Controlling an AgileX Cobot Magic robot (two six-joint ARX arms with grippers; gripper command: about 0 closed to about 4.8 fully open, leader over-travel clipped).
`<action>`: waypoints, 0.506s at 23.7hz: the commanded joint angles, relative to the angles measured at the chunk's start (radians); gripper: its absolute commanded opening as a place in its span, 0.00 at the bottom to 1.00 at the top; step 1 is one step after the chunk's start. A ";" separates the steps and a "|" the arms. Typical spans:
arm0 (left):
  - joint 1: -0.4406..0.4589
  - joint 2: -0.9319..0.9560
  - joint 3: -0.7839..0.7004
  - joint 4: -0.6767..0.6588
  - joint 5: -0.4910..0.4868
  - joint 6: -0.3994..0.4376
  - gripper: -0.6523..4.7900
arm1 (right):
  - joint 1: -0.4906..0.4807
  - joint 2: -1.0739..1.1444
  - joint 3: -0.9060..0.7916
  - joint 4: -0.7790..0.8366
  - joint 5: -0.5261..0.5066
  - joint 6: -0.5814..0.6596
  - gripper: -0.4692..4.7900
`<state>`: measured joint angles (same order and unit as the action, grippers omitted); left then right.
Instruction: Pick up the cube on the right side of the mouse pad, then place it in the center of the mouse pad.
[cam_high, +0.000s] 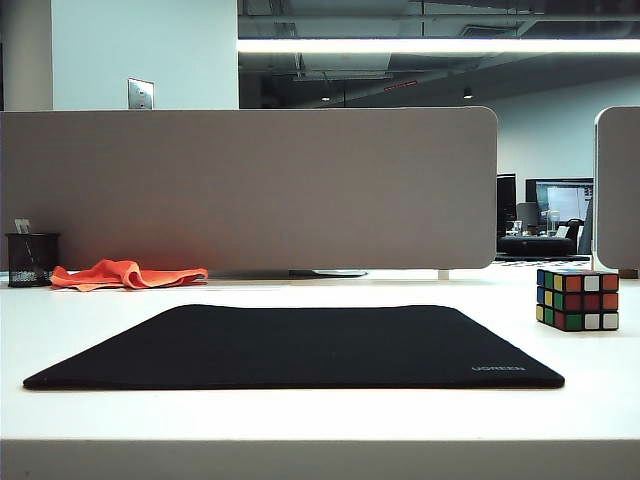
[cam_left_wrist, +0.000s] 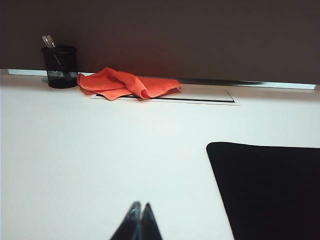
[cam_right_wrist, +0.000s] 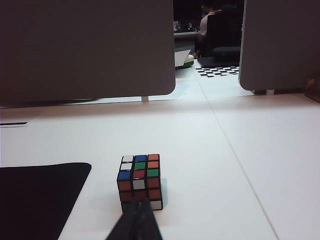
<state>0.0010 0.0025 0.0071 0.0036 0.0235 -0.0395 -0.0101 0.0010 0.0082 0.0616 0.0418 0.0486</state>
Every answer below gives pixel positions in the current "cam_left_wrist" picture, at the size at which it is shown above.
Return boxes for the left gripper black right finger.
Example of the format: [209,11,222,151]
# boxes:
[140,202,164,240]

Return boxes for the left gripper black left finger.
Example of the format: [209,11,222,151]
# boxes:
[109,201,142,240]

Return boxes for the black mouse pad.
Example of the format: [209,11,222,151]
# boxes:
[206,141,320,240]

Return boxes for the orange cloth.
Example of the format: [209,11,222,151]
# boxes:
[76,66,183,102]

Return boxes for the black mesh pen holder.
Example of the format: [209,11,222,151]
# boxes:
[40,44,79,89]

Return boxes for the beige desk partition panel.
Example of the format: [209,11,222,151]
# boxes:
[0,0,320,86]

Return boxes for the clear pen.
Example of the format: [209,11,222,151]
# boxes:
[41,35,71,79]

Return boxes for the desk cable slot cover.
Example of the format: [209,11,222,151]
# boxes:
[89,89,241,106]

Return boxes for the aluminium partition rail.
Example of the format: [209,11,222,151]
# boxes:
[6,68,318,91]

